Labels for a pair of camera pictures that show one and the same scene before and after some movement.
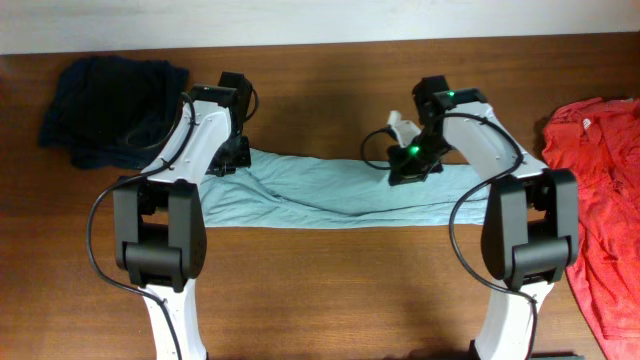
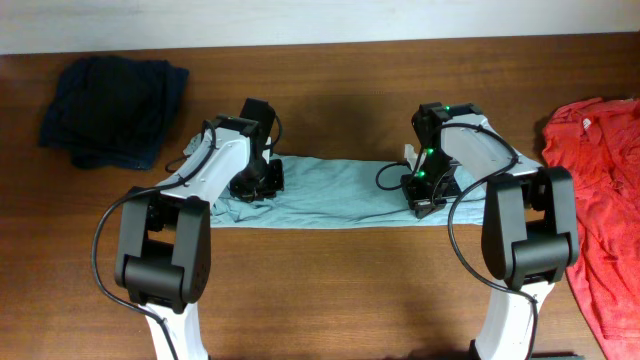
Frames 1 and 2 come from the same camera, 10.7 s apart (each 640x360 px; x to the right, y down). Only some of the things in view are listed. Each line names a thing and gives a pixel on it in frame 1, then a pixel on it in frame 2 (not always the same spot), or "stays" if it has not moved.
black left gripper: x=243 y=159 to x=276 y=182
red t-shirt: x=599 y=140 stays
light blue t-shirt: x=279 y=190 stays
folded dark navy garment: x=112 y=112 stays
